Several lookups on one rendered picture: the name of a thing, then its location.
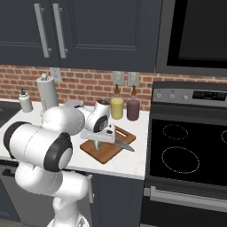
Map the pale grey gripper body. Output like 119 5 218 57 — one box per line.
80 129 116 145

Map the wooden cutting board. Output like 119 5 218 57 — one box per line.
79 125 137 165

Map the grey kitchen knife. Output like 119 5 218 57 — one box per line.
113 140 136 153

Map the yellow sauce bottle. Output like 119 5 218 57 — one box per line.
110 83 125 121

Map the dark red sauce bottle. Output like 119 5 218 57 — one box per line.
126 84 141 122

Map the dark base cupboard door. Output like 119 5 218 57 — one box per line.
89 173 145 227

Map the white paper towel roll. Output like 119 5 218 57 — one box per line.
35 73 59 115

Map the small white soap bottle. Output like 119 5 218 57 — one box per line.
18 88 34 114

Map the grey dishwasher front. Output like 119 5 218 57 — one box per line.
0 164 93 227

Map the black stove with hob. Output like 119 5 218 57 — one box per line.
139 81 227 227

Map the dark sink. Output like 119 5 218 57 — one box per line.
0 100 21 129

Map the black microwave oven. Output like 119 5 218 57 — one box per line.
155 0 227 78

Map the grey base cupboard handle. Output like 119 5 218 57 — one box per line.
87 174 95 205

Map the grey wall socket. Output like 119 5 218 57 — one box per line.
112 70 126 87
49 67 63 83
127 71 140 88

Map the black dishwasher handle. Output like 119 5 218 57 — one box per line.
0 168 16 178

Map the grey oven door handle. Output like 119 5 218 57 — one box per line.
143 185 227 214

